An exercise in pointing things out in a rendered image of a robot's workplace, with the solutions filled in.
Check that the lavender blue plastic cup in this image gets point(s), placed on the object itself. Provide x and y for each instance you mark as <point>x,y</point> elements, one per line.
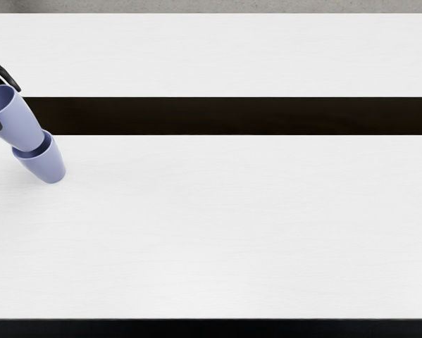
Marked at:
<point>46,162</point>
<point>18,119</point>

